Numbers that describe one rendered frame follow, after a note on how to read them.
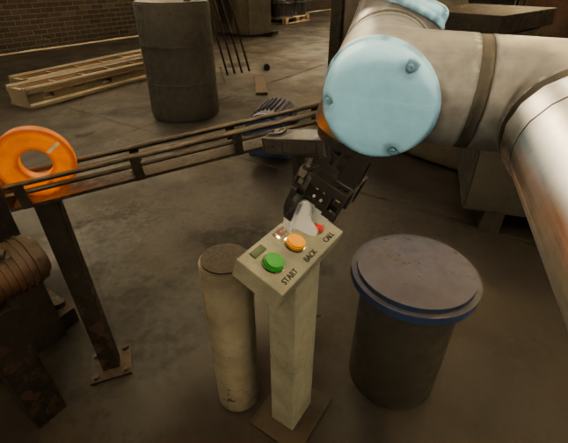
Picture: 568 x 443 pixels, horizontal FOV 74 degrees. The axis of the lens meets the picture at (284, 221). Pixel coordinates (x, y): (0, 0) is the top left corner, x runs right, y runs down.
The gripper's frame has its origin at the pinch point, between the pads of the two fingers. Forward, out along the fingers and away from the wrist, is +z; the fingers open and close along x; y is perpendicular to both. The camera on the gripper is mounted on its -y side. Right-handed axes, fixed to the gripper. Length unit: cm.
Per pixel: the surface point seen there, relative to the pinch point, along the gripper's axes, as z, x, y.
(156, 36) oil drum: 83, 164, -207
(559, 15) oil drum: -7, 410, 24
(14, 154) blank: 17, -14, -58
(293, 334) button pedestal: 28.4, 1.9, 10.3
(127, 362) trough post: 84, -9, -29
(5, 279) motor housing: 40, -26, -47
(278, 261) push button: 9.5, 0.0, 1.0
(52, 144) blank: 15, -7, -54
